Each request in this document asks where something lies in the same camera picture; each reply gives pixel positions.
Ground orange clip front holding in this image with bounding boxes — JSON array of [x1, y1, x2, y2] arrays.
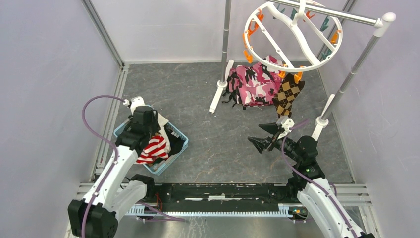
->
[[294, 72, 303, 85]]

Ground pink camouflage garment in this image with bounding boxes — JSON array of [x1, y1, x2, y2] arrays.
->
[[222, 62, 283, 109]]

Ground orange clip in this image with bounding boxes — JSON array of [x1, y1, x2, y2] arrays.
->
[[243, 50, 253, 64], [278, 64, 288, 79]]

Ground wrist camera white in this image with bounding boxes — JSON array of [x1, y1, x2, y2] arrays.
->
[[123, 96, 146, 115], [276, 116, 295, 135]]

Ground orange clip right rim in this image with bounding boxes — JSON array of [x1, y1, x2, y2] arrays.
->
[[330, 29, 341, 44]]

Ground white round clip hanger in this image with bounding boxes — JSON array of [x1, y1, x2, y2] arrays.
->
[[242, 0, 343, 73]]

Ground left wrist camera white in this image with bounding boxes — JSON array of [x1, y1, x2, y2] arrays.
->
[[123, 96, 146, 115]]

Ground red white striped sock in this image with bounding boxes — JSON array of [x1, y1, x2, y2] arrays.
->
[[136, 134, 169, 164]]

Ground metal clothes rack frame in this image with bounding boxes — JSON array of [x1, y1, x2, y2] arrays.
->
[[209, 0, 398, 154]]

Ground light blue laundry basket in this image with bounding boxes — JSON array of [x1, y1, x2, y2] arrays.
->
[[114, 105, 188, 175]]

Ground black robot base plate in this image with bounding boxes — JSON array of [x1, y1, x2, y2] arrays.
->
[[141, 183, 301, 213]]

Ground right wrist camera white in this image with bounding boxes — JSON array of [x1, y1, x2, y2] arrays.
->
[[276, 116, 295, 135]]

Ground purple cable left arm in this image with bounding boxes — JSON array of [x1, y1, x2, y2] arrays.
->
[[80, 95, 186, 238]]

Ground teal clip right rim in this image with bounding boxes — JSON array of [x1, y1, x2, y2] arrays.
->
[[319, 16, 330, 32]]

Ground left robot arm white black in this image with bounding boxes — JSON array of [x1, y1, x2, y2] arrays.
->
[[68, 106, 160, 238]]

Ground orange clip far left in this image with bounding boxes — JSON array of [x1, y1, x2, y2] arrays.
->
[[243, 50, 253, 64]]

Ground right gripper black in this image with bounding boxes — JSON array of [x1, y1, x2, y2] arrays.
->
[[247, 122, 301, 163]]

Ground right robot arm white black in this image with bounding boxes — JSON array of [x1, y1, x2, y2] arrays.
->
[[248, 119, 375, 238]]

